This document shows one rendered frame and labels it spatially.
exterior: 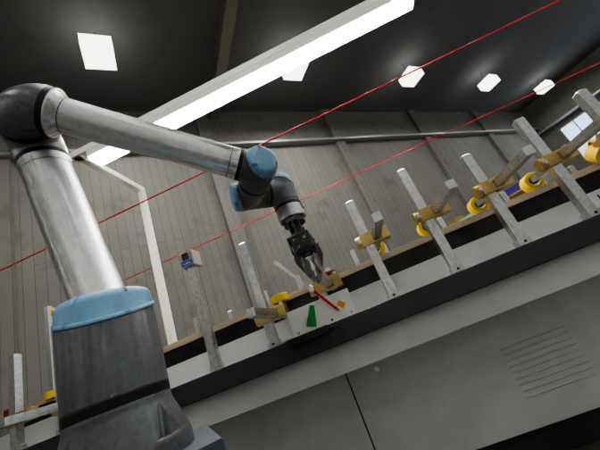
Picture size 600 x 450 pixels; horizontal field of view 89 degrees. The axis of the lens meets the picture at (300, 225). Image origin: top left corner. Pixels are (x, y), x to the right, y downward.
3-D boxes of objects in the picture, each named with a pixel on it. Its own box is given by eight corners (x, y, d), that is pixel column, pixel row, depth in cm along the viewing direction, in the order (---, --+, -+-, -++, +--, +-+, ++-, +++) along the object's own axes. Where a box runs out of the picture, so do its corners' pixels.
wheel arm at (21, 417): (4, 429, 107) (4, 415, 109) (-3, 432, 108) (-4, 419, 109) (106, 397, 148) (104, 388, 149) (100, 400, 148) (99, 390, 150)
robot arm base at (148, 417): (198, 445, 42) (182, 370, 45) (19, 534, 33) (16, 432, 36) (191, 432, 57) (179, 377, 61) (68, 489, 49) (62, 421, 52)
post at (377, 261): (405, 308, 112) (352, 198, 128) (396, 312, 112) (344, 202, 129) (404, 308, 115) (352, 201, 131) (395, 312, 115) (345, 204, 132)
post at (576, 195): (606, 219, 105) (522, 115, 122) (595, 222, 106) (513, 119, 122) (599, 221, 109) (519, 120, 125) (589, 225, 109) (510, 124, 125)
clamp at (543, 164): (582, 152, 112) (573, 142, 113) (546, 168, 113) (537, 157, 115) (572, 160, 117) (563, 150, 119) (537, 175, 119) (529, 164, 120)
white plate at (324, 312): (357, 312, 114) (346, 287, 118) (295, 337, 117) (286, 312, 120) (357, 312, 115) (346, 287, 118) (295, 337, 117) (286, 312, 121)
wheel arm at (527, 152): (537, 151, 93) (530, 142, 94) (526, 156, 93) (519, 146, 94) (482, 205, 139) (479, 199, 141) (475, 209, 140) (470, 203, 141)
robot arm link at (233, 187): (230, 172, 90) (269, 170, 96) (224, 193, 100) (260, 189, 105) (239, 198, 87) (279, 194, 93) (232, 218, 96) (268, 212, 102)
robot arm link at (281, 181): (259, 187, 106) (284, 185, 111) (270, 219, 101) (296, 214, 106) (266, 170, 98) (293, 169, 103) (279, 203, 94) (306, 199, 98)
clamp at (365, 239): (391, 235, 119) (385, 223, 121) (359, 248, 120) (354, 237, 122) (390, 238, 125) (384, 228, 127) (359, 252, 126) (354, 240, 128)
